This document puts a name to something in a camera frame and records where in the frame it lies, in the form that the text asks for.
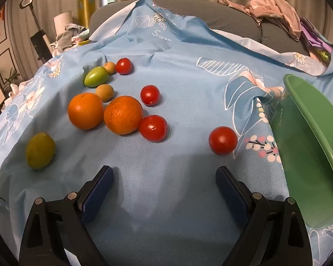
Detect white cylinder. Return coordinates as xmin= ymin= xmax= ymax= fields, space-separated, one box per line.
xmin=54 ymin=11 xmax=73 ymax=36

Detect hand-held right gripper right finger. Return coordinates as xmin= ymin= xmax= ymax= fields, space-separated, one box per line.
xmin=215 ymin=166 xmax=313 ymax=266

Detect bright green mango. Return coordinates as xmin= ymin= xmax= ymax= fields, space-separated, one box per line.
xmin=84 ymin=66 xmax=110 ymax=87

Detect grey sofa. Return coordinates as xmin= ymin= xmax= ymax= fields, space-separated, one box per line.
xmin=89 ymin=0 xmax=313 ymax=54

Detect green houseplant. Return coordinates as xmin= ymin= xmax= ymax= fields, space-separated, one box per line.
xmin=3 ymin=68 xmax=21 ymax=89

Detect yellow patterned curtain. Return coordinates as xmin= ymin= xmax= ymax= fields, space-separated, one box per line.
xmin=78 ymin=0 xmax=100 ymax=28

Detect pink clothes pile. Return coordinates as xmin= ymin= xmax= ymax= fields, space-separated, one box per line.
xmin=218 ymin=0 xmax=303 ymax=41

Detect purple and green clothes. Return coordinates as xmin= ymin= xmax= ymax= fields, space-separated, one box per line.
xmin=300 ymin=18 xmax=333 ymax=61

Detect yellow-green mango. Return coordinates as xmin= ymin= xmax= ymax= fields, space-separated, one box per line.
xmin=26 ymin=132 xmax=56 ymax=169

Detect green plastic bowl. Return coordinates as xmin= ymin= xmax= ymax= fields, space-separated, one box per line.
xmin=269 ymin=73 xmax=333 ymax=229

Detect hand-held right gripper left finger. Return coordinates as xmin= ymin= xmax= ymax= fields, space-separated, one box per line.
xmin=18 ymin=165 xmax=114 ymax=266

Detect orange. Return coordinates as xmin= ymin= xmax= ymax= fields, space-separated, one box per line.
xmin=104 ymin=96 xmax=143 ymax=135
xmin=68 ymin=93 xmax=104 ymax=130

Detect grey and white clothes pile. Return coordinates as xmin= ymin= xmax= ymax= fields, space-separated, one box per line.
xmin=50 ymin=23 xmax=89 ymax=53

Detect light blue floral blanket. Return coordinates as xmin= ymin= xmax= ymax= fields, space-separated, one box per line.
xmin=0 ymin=0 xmax=333 ymax=266

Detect upright vacuum cleaner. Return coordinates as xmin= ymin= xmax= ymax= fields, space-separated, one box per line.
xmin=19 ymin=0 xmax=52 ymax=61

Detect red tomato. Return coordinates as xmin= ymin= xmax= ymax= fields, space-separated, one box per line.
xmin=116 ymin=58 xmax=133 ymax=75
xmin=209 ymin=126 xmax=238 ymax=155
xmin=139 ymin=115 xmax=168 ymax=142
xmin=140 ymin=85 xmax=160 ymax=106

